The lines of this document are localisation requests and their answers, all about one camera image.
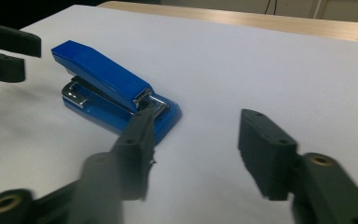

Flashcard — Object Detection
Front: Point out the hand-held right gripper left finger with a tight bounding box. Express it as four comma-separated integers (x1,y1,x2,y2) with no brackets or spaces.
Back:
70,107,157,224

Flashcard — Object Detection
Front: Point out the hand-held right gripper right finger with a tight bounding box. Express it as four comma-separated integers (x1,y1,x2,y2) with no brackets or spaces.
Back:
238,108,358,224

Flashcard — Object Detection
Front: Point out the blue stapler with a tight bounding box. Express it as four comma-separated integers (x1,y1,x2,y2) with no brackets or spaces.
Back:
50,39,183,147

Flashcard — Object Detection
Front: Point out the wooden table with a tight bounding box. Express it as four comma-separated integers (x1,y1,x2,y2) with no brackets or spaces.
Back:
96,0,358,45

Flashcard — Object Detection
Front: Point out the black hanging cable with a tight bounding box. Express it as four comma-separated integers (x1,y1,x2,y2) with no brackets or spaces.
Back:
264,0,278,15

